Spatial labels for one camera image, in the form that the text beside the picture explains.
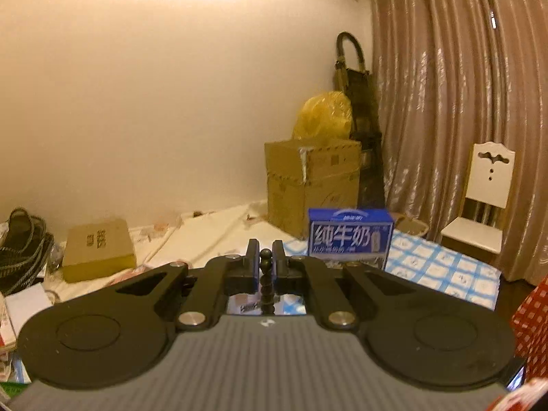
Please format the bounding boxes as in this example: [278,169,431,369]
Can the dark handled bag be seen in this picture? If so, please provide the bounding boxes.
[333,31,387,211]

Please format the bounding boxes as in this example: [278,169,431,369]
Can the flat tan gift box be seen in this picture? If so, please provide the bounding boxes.
[62,218,138,284]

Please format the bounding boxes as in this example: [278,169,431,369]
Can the black rope handles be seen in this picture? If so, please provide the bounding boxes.
[0,207,55,297]

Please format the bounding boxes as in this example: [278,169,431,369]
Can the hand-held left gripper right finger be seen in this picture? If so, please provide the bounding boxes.
[272,240,448,332]

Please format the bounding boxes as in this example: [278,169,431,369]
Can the black bead bracelet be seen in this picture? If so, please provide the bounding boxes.
[258,248,275,314]

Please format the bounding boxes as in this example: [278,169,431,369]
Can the stack of papers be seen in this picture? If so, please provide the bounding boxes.
[0,285,54,397]

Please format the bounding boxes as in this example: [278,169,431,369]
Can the white cloth sheet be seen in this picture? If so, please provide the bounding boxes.
[43,200,310,302]

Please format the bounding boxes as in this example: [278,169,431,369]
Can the red checked cloth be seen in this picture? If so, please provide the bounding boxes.
[510,277,548,379]

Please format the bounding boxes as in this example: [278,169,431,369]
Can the beige shiny curtain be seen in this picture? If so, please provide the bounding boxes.
[369,0,548,285]

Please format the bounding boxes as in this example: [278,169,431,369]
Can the white wooden chair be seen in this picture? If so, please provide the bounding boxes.
[440,142,517,256]

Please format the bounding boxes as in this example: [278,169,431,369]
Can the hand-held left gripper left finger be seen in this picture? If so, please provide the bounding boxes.
[85,238,261,332]

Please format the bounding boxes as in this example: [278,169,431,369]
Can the yellow plastic bag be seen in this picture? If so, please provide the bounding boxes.
[292,91,354,142]

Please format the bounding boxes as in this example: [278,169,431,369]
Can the blue milk box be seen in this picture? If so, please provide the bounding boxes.
[307,208,395,271]

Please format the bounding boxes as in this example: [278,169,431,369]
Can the brown cardboard box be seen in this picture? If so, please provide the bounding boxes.
[264,139,363,241]

